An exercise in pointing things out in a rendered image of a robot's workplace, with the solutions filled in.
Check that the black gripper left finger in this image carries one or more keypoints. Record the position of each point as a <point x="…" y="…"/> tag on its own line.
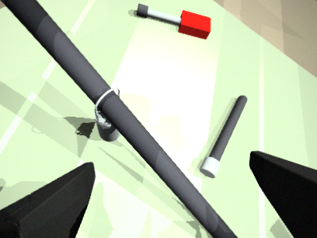
<point x="55" y="210"/>

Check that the dark grey cylinder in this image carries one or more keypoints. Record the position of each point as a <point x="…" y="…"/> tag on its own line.
<point x="50" y="36"/>

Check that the dark grey rod with white end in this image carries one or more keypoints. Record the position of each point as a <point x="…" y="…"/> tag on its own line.
<point x="210" y="165"/>

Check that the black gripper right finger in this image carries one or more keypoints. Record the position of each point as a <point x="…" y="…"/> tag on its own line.
<point x="291" y="189"/>

